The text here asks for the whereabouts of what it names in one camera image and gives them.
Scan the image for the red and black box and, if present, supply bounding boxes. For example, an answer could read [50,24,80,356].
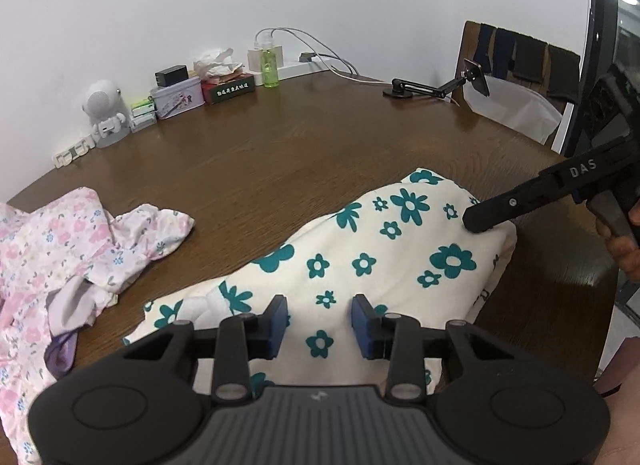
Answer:
[201,72,256,106]

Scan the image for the white cloth on chair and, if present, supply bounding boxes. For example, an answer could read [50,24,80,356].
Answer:
[465,75,563,146]

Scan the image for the grey printed tin box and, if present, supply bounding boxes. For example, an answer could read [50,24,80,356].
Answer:
[150,77,205,120]

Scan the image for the white astronaut figure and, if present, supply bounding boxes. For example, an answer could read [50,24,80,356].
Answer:
[81,79,128,149]

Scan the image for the white charger adapter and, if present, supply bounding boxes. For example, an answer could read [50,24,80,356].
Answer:
[247,45,285,76]

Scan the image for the wooden chair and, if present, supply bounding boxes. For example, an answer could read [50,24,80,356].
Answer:
[452,20,583,146]

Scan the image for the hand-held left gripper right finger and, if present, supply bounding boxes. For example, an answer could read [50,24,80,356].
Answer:
[350,294,521,403]

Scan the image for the pink floral garment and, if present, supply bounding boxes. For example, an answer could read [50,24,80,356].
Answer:
[0,187,196,465]

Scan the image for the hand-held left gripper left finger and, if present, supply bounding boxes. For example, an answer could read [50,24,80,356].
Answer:
[120,295,290,404]

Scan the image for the green white tissue packs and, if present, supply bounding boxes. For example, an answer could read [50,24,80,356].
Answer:
[130,97,158,133]

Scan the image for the light purple garment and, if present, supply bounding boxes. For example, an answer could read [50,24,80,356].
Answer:
[44,275,118,380]

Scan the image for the small black box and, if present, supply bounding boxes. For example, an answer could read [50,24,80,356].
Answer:
[155,65,190,88]

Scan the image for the person's right hand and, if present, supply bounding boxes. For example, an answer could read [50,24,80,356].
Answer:
[596,200,640,286]

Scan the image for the phone on mount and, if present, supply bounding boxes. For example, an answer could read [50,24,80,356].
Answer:
[462,57,493,97]

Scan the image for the person's leg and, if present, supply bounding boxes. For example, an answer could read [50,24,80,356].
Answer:
[592,335,640,465]

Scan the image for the cream shirt with teal flowers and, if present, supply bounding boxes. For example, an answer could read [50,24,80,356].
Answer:
[122,167,518,396]

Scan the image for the green liquid bottle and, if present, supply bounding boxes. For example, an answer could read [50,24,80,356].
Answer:
[261,42,280,89]

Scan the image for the white power strip with cables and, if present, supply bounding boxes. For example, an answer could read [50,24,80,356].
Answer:
[255,27,396,86]

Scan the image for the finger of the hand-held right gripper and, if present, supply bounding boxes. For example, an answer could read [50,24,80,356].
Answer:
[462,172,576,235]

